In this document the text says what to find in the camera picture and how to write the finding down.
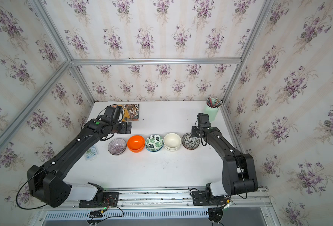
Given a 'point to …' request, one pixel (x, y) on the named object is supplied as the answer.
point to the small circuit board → (96, 213)
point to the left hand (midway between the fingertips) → (126, 127)
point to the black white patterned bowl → (190, 142)
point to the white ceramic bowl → (171, 141)
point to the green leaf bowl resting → (154, 148)
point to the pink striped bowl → (116, 146)
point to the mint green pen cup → (212, 107)
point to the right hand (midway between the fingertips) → (197, 130)
